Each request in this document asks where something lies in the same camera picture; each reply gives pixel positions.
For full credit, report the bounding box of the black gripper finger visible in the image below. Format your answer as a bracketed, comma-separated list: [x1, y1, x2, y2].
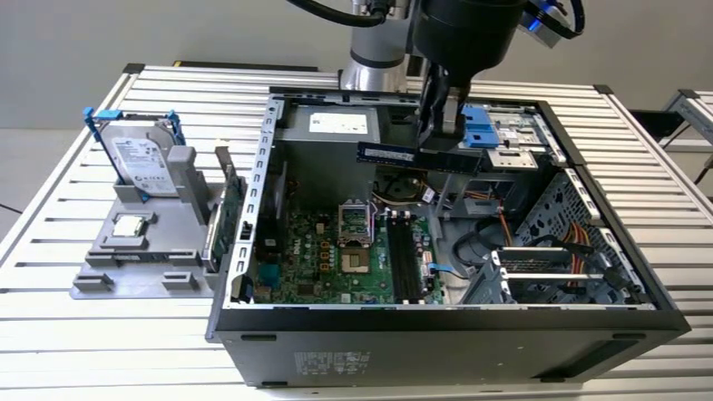
[417, 62, 466, 154]

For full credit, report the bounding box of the black RAM slot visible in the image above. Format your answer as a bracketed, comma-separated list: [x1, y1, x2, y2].
[398, 212, 425, 304]
[386, 212, 412, 304]

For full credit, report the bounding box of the blue plastic bay latch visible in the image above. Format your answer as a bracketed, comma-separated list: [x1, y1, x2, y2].
[460, 107, 501, 150]

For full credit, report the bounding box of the round black fan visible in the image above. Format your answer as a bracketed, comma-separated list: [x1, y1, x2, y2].
[376, 175, 441, 206]

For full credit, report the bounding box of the grey power supply unit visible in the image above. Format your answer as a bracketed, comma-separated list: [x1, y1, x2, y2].
[272, 104, 384, 210]

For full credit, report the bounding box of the metal socket cover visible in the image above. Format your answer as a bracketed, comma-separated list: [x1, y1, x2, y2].
[337, 200, 373, 247]

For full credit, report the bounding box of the CPU socket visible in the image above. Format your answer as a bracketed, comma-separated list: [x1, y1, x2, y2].
[340, 248, 373, 275]

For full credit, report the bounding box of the black panel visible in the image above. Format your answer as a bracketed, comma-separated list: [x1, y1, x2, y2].
[628, 109, 685, 144]

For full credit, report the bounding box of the metal disk bay cage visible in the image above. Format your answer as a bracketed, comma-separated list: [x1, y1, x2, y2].
[458, 245, 608, 306]

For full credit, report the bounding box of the green graphics card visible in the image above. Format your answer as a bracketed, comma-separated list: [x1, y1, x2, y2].
[200, 144, 249, 273]

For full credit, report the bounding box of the green motherboard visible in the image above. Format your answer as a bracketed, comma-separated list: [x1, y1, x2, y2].
[253, 208, 446, 305]

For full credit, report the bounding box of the metal slat side table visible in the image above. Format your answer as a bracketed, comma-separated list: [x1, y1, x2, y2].
[658, 89, 713, 185]

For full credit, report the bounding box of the hard disk in blue carrier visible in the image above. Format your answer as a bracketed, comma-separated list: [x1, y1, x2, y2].
[81, 107, 188, 204]

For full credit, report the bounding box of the grey parts rack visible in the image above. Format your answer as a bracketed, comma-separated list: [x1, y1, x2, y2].
[67, 145, 229, 300]

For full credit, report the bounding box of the black open PC case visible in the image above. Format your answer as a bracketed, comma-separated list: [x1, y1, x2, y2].
[204, 85, 692, 388]

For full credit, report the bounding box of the silver CPU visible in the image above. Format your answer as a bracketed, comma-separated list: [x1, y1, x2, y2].
[111, 216, 151, 238]

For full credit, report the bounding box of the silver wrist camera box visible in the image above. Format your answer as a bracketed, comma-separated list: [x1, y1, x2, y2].
[520, 0, 586, 48]

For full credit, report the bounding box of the grey metal drive bay bracket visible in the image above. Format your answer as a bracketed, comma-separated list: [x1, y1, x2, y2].
[428, 106, 558, 218]

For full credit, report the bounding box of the short dark blue cable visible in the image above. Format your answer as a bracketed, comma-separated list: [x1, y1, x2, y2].
[565, 0, 586, 41]

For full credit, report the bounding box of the purple white wire bundle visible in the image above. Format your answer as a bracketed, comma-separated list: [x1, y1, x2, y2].
[369, 190, 433, 216]

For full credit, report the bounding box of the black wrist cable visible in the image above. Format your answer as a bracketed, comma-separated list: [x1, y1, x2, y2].
[286, 0, 390, 28]

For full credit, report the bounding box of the thin orange wire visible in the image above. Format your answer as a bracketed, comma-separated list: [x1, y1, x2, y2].
[497, 206, 514, 247]

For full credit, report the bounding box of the black wire loop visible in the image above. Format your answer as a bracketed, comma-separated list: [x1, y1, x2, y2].
[452, 225, 502, 271]

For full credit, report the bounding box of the blue wire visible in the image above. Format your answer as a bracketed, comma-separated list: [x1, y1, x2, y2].
[425, 261, 481, 282]

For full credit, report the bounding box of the orange wire bundle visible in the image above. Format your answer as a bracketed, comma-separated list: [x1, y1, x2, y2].
[560, 221, 594, 290]

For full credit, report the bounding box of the black flat wire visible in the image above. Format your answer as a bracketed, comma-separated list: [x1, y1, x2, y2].
[526, 235, 594, 255]

